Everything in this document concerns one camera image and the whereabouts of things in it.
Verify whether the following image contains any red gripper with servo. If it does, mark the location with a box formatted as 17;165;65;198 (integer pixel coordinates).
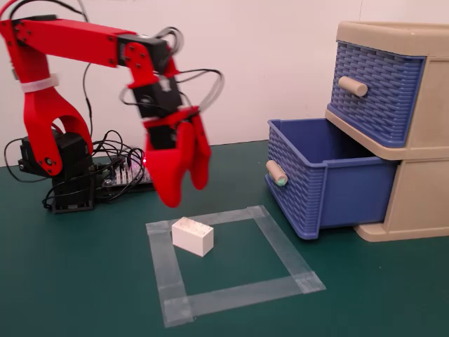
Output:
141;106;213;209

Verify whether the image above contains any beige drawer handle green tip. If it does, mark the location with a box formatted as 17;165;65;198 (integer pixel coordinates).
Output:
264;159;290;187

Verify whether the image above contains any blue wicker drawer green-tipped handle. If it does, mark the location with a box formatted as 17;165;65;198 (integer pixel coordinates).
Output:
264;118;401;241

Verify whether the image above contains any white toy brick cube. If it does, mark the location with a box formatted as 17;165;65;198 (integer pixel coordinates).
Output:
170;216;215;258

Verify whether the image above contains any beige plastic drawer cabinet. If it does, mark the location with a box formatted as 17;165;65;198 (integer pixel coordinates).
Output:
324;20;449;243

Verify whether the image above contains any translucent tape strip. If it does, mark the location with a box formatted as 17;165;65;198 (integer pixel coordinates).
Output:
145;220;196;329
145;205;269;237
162;275;328;329
246;205;328;295

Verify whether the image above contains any controller circuit board with LEDs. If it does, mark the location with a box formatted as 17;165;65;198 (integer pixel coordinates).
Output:
94;154;156;193

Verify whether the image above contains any black base wire bundle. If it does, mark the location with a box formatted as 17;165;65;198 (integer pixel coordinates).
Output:
3;62;147;211

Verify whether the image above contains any gripper servo cable loop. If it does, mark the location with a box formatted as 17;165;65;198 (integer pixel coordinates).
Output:
120;68;226;114

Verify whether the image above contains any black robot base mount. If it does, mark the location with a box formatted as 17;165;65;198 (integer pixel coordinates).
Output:
17;129;96;214

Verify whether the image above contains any white strap on arm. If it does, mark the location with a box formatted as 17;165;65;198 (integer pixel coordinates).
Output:
20;73;61;94

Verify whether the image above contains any plain beige drawer handle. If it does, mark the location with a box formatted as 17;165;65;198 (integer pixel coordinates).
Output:
337;75;370;98

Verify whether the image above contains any blue wicker drawer plain handle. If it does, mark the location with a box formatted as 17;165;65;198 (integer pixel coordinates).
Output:
326;39;427;148

